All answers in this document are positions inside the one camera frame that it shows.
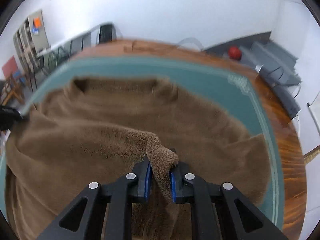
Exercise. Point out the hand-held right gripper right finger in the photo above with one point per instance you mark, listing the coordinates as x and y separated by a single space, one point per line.
173 185

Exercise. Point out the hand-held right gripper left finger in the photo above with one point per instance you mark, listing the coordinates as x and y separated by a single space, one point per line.
148 180

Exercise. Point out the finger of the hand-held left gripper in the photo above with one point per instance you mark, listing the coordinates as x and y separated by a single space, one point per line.
10 117

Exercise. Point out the brown fleece sweater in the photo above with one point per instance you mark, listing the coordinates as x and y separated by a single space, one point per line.
100 120

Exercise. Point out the wooden chair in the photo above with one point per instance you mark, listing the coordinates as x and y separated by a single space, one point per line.
11 90

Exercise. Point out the blue seat chair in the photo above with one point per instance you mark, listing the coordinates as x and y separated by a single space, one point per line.
18 76

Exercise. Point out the red board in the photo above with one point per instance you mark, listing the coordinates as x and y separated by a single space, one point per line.
10 67

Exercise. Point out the black metal chair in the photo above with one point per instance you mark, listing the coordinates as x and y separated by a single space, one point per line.
37 65

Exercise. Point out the beige glass-door cabinet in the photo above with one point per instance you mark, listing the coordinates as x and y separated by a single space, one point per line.
27 37

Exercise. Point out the white folding table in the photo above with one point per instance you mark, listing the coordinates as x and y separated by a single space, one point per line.
72 40

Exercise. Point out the green table mat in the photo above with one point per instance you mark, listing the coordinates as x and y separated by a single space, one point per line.
200 80

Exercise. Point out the black mesh-back chair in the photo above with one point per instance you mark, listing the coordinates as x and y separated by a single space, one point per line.
107 32

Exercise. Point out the black power strip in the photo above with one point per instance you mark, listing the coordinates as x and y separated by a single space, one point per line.
287 100

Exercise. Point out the wooden stick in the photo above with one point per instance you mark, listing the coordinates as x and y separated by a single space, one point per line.
312 153

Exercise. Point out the red basketball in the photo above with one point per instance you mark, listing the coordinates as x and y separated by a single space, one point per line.
235 52

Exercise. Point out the grey sofa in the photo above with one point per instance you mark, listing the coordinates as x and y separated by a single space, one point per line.
272 55

